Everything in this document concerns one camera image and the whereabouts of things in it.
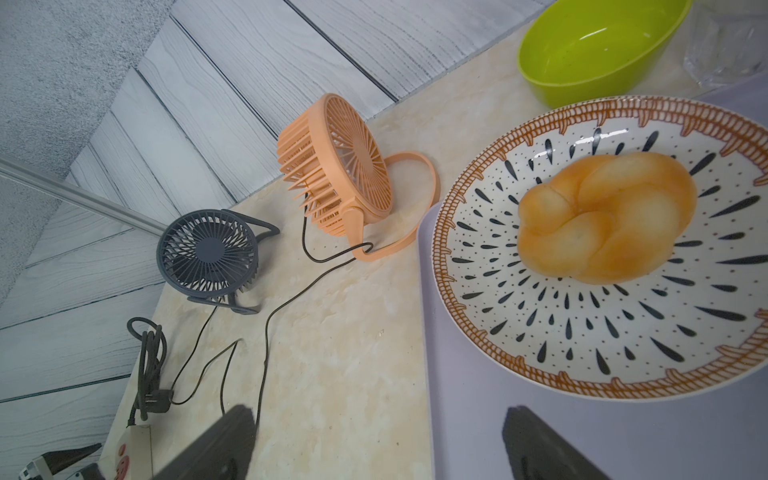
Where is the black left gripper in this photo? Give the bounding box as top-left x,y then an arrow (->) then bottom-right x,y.
18,443 -> 105,480

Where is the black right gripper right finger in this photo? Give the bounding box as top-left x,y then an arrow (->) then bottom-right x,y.
502,406 -> 608,480

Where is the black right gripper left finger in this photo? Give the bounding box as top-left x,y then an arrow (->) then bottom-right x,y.
154,405 -> 257,480

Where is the black blue fan cable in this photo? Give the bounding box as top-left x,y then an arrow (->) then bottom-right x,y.
170,302 -> 244,416

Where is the white red power strip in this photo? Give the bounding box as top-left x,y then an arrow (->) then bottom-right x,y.
98,425 -> 153,480

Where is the orange desk fan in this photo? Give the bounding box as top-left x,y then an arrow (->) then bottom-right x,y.
277,93 -> 440,246

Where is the lavender tray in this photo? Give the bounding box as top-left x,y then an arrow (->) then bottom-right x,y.
418,78 -> 767,479

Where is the patterned ceramic plate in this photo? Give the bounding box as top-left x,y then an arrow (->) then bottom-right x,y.
432,96 -> 767,400

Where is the knotted bread roll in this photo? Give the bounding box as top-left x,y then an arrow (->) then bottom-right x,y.
517,152 -> 697,285

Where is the green plastic bowl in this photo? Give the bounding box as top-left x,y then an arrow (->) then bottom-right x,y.
517,0 -> 692,108

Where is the clear glass cup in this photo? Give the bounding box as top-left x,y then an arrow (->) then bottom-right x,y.
683,0 -> 767,87

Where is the black orange fan cable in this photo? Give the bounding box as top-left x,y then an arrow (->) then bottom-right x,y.
255,197 -> 374,428

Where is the left metal frame post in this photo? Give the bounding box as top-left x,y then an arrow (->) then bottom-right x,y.
1,158 -> 166,236

